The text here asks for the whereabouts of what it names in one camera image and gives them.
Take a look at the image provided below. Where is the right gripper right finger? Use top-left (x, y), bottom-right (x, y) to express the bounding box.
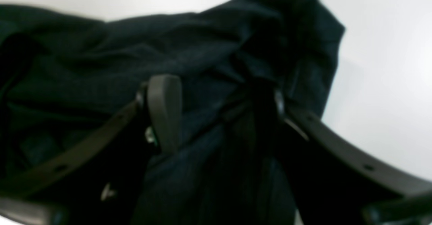
top-left (252, 80), bottom-right (431, 225)

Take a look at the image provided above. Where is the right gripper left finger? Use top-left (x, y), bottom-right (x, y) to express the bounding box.
top-left (1, 74), bottom-right (182, 225)

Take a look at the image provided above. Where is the black t-shirt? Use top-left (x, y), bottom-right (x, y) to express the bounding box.
top-left (0, 0), bottom-right (345, 225)

